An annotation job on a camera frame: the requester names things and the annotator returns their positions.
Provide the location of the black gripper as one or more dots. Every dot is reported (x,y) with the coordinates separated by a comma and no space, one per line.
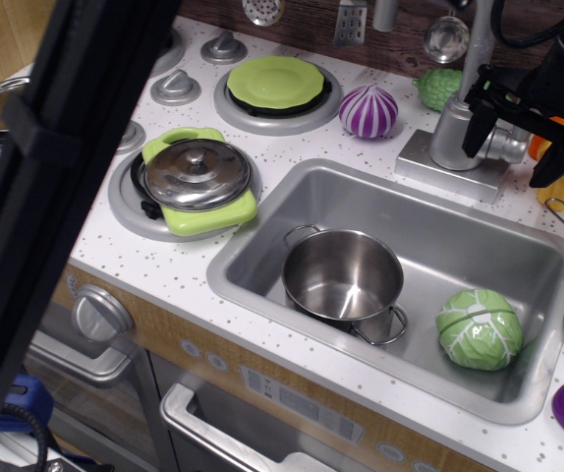
(531,100)

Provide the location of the silver faucet lever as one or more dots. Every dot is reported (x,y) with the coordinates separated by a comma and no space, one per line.
(506,145)

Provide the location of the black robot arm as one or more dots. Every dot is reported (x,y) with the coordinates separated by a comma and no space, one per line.
(553,60)

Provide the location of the orange toy item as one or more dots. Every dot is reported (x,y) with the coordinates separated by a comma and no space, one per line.
(537,147)

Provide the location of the silver toy faucet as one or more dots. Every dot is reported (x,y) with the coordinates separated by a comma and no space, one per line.
(437,158)

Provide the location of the green toy artichoke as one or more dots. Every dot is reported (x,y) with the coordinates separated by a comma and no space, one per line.
(435,87)

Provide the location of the hanging silver ladle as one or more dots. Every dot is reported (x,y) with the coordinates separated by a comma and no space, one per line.
(447,38)

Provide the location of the purple white toy onion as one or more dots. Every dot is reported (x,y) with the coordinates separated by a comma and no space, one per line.
(368,112)

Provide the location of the green toy cabbage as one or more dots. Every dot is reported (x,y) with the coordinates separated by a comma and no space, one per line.
(479,330)

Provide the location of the hanging silver spatula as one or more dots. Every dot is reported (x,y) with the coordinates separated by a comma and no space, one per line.
(350,24)

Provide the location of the stainless steel pot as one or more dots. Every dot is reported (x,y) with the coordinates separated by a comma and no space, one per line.
(346,279)

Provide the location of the rear right stove burner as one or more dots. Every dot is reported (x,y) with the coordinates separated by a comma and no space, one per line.
(289,125)

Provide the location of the stove burner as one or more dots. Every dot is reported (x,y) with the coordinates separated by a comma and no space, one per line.
(289,125)
(134,208)

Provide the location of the green plastic plate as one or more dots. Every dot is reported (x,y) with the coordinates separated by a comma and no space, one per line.
(275,83)

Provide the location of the hanging silver slotted spoon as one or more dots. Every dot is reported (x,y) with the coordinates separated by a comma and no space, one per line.
(264,13)

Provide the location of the grey stove knob rear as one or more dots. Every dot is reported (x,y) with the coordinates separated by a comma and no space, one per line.
(224,49)

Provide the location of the grey stove knob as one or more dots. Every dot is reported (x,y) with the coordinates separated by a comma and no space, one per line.
(224,49)
(176,89)

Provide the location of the steel pot lid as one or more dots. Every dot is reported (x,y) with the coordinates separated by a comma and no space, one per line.
(195,174)

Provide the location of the grey stove knob front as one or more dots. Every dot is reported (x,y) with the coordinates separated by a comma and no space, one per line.
(176,89)

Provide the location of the green cutting board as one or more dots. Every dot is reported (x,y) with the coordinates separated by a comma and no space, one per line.
(192,223)

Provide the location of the front right stove burner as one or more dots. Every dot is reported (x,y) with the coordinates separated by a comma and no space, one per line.
(134,208)

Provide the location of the grey oven knob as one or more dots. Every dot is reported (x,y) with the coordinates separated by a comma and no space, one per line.
(98,316)

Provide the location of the blue object on floor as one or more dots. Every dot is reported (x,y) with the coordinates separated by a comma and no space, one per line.
(29,393)

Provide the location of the hanging silver utensil handle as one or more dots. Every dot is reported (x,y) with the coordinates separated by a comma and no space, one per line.
(385,15)

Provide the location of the silver dishwasher door handle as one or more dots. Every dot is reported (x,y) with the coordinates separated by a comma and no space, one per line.
(176,416)

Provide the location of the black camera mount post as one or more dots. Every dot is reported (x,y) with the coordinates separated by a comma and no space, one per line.
(87,78)

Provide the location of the silver oven door handle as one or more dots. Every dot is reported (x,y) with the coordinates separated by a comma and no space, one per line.
(106,370)

